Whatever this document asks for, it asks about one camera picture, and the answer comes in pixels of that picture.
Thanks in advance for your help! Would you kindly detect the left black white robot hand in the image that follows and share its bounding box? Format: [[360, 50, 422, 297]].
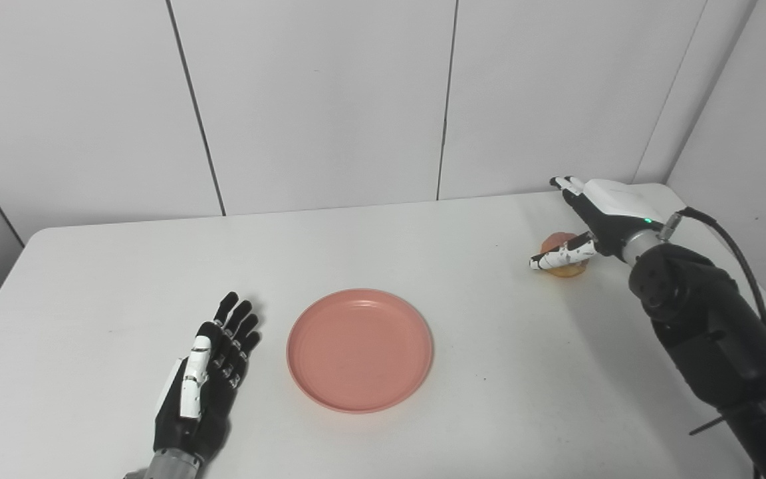
[[153, 291, 262, 464]]

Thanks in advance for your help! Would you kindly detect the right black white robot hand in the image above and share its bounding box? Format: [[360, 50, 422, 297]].
[[529, 176, 666, 271]]

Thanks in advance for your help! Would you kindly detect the pink round plate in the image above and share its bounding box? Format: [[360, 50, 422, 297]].
[[286, 287, 434, 414]]

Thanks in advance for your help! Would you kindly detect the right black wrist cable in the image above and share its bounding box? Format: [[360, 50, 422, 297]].
[[657, 206, 766, 331]]

